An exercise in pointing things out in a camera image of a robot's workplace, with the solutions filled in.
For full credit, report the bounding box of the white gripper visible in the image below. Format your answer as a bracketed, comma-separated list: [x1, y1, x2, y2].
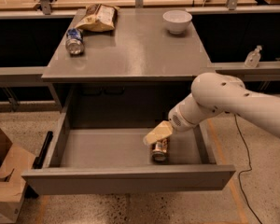
[143, 94, 219, 146]

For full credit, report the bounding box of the orange soda can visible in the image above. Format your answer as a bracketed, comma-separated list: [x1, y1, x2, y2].
[151, 138, 169, 162]

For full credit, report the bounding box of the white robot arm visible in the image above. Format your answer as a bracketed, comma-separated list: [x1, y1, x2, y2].
[143, 73, 280, 146]

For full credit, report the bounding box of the grey open drawer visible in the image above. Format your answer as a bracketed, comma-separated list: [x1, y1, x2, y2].
[22, 87, 235, 195]

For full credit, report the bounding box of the grey cabinet counter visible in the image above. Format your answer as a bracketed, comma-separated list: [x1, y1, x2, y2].
[42, 8, 211, 113]

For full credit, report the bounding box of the blue silver can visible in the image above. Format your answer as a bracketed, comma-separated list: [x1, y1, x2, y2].
[65, 28, 84, 55]

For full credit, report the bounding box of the white bowl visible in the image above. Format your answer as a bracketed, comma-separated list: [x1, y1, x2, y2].
[162, 10, 192, 35]

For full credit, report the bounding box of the clear sanitizer bottle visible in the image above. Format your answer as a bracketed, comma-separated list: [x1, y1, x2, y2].
[245, 45, 262, 68]

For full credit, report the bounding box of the yellow chip bag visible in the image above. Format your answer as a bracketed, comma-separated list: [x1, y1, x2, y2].
[76, 4, 119, 32]

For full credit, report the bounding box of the cardboard box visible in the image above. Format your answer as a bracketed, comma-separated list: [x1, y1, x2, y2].
[0, 128, 35, 224]

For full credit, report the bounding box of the black floor cable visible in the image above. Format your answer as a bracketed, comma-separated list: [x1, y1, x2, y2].
[232, 114, 264, 224]

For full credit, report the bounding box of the black drawer rail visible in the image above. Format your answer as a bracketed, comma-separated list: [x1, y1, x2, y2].
[33, 131, 53, 169]

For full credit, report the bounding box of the grey metal rail frame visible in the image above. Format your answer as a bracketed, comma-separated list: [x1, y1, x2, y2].
[0, 0, 280, 89]

